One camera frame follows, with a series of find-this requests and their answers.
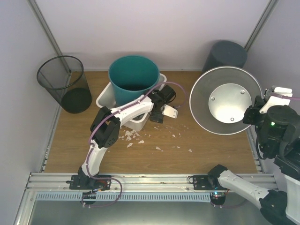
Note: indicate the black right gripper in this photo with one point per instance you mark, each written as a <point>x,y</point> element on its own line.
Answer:
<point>258,102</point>

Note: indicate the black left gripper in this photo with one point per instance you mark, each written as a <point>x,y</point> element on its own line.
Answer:
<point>157,118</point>

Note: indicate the silver mesh metal bin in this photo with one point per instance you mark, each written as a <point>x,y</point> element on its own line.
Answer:
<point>220,97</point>

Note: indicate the teal plastic bin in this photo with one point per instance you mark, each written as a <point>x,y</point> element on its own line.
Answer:
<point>131,76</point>

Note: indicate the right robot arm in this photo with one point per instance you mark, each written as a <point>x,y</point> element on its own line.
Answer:
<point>277,145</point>

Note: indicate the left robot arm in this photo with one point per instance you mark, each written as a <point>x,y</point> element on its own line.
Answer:
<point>105,132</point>

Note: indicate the white plastic shard pile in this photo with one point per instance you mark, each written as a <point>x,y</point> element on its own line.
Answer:
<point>128,135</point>

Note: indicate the dark grey cylindrical bin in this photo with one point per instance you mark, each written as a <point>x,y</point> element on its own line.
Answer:
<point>225,53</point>

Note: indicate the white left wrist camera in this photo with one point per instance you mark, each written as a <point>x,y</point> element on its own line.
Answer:
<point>170,111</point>

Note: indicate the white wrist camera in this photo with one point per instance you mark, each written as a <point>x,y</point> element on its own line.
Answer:
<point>276,96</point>
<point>170,111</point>

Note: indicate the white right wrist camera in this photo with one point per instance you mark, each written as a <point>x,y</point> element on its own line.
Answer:
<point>276,96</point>

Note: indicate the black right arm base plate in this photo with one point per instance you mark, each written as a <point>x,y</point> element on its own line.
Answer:
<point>203,182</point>

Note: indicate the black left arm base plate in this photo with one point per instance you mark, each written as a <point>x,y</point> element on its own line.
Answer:
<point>84,182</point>

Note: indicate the black wire mesh bin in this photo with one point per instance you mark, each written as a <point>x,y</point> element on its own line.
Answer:
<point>64,79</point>

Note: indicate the aluminium frame post right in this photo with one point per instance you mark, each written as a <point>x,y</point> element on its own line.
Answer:
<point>271,5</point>

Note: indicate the aluminium frame post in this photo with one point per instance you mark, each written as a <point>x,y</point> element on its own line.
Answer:
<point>271,5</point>
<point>41,19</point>

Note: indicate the grey slotted cable duct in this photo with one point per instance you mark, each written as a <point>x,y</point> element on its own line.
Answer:
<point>125,197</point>

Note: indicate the aluminium front rail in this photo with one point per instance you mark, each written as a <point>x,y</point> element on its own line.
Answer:
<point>174,183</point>

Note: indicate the aluminium frame post left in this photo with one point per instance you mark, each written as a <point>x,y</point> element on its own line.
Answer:
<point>41,19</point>

